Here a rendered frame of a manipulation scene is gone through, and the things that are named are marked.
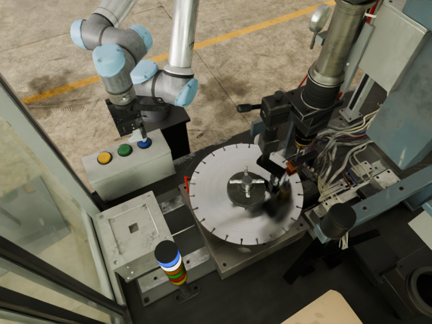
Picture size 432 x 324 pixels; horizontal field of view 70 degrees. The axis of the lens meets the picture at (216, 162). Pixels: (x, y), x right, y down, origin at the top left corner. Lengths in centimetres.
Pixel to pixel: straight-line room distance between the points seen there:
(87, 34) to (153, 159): 41
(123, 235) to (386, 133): 71
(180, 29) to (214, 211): 63
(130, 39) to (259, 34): 233
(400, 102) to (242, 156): 49
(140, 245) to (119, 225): 9
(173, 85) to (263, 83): 153
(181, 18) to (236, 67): 165
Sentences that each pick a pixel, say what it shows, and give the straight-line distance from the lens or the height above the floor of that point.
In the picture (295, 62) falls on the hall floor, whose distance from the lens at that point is 286.
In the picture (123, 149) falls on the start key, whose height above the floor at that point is 91.
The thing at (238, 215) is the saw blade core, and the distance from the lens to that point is 86.
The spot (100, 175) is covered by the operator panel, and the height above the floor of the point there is 90.
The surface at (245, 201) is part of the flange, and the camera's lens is 87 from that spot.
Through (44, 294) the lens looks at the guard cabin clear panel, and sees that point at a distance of 58.
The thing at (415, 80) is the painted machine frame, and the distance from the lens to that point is 62.
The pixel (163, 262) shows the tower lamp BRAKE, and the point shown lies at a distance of 61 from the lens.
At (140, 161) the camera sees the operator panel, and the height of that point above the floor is 90.
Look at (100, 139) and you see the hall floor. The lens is 237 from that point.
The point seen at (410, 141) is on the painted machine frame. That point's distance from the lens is 67.
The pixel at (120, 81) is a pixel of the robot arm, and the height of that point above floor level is 121.
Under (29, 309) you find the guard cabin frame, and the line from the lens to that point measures 50.
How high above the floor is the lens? 174
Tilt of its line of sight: 57 degrees down
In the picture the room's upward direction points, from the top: 2 degrees counter-clockwise
